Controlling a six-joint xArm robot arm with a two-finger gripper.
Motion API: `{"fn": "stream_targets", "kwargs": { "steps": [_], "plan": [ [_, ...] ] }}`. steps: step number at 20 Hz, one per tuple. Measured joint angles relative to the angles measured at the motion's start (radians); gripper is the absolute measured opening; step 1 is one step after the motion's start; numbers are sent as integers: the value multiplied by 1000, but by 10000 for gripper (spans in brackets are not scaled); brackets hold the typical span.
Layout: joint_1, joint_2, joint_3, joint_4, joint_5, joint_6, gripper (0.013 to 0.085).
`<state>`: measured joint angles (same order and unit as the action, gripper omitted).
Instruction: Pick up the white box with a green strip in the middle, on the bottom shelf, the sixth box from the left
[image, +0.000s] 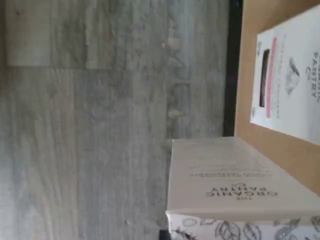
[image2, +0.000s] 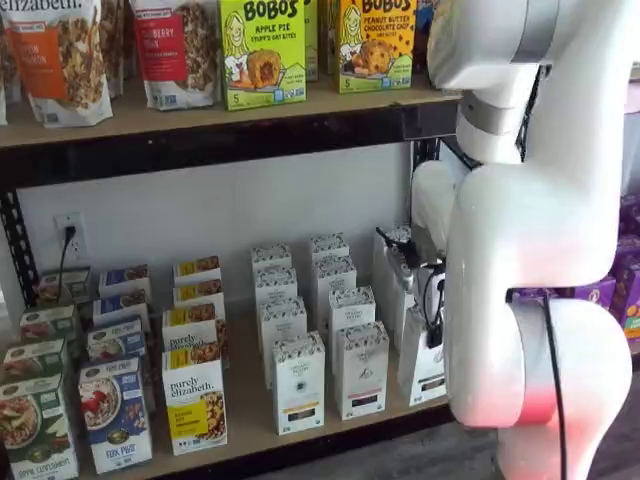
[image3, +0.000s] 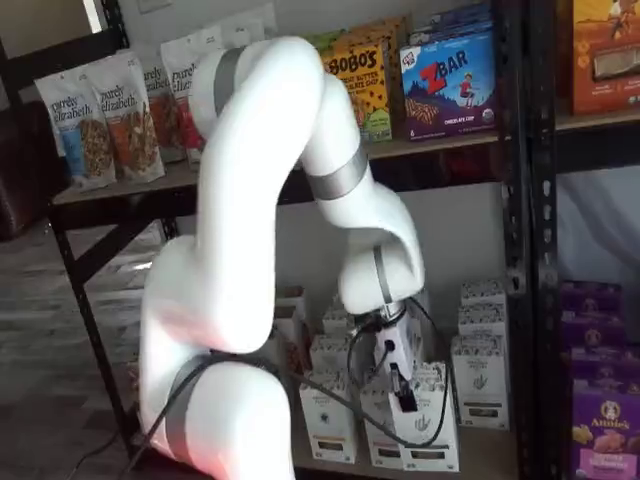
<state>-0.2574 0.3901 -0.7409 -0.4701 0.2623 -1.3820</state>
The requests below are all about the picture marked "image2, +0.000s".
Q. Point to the yellow purely elizabeth box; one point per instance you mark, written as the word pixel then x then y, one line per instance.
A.
pixel 197 269
pixel 190 327
pixel 192 405
pixel 197 292

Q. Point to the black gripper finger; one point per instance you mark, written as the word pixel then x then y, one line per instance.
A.
pixel 435 336

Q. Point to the purple snack box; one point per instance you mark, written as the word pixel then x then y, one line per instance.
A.
pixel 595 295
pixel 631 325
pixel 627 285
pixel 631 215

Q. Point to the white wall outlet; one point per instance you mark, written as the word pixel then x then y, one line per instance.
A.
pixel 68 235

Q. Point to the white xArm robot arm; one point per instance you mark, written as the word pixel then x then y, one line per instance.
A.
pixel 530 225

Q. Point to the white box pink strip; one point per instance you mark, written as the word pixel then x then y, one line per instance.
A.
pixel 328 245
pixel 362 375
pixel 352 305
pixel 332 275

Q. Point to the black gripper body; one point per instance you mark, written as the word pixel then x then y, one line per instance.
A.
pixel 427 262

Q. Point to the brown granola bag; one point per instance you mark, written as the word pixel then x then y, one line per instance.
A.
pixel 117 45

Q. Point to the red granola bag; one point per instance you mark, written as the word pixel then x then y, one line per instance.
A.
pixel 172 55

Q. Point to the wooden shelf board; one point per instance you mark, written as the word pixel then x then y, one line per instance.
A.
pixel 250 112
pixel 245 380

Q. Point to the blue snack box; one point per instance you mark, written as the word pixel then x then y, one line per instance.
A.
pixel 424 15

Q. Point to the yellow Bobo's peanut butter box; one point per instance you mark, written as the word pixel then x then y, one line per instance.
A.
pixel 377 47

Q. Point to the green apple cinnamon cereal box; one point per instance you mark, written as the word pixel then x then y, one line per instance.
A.
pixel 47 325
pixel 32 360
pixel 65 285
pixel 35 430

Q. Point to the blue flax cereal box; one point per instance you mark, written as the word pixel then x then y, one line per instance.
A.
pixel 122 307
pixel 115 340
pixel 125 280
pixel 115 415

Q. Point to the green Bobo's apple pie box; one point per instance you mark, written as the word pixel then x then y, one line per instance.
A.
pixel 262 55
pixel 311 40

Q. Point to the orange granola bag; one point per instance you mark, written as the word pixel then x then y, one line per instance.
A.
pixel 55 65

